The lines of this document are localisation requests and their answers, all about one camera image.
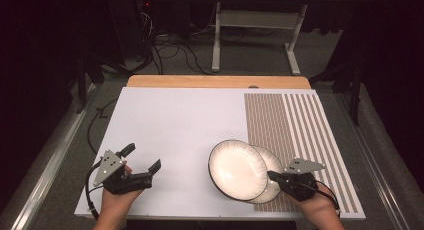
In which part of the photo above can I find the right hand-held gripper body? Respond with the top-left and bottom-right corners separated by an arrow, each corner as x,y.
279,157 -> 327,203

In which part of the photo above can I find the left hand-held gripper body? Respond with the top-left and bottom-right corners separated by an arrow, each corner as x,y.
92,149 -> 154,195

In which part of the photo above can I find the white plate with dark rim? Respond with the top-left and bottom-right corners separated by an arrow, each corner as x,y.
207,139 -> 270,202
248,145 -> 285,205

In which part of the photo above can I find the person's left hand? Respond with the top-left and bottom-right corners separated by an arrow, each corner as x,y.
99,164 -> 144,218

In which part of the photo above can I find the person's right hand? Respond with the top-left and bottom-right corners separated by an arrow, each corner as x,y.
285,182 -> 338,222

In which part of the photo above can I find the white board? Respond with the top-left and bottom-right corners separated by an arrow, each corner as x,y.
73,86 -> 367,221

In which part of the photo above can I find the brown striped mat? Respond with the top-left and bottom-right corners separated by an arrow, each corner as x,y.
243,93 -> 359,214

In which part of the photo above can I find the black stand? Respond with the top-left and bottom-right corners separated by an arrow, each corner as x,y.
308,56 -> 365,127
74,53 -> 104,115

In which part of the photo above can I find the wooden table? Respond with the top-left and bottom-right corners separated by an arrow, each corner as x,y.
126,74 -> 312,90

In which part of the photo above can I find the dark computer tower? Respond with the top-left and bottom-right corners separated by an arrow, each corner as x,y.
109,0 -> 151,63

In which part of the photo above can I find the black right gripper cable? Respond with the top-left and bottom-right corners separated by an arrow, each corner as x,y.
296,179 -> 342,219

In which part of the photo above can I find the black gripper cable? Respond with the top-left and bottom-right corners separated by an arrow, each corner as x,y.
296,179 -> 342,219
85,159 -> 105,222

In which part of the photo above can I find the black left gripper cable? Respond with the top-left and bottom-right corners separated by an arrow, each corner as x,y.
85,159 -> 105,222

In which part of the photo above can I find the black floor cable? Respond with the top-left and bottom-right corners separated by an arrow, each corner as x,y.
87,98 -> 119,156

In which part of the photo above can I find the aluminium rail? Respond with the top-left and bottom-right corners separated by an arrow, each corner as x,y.
336,93 -> 411,230
9,84 -> 101,230

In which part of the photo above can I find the tangle of black floor cables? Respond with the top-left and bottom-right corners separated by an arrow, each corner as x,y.
133,9 -> 214,76

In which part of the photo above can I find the white metal stand frame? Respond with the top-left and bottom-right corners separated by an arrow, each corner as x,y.
211,1 -> 309,76

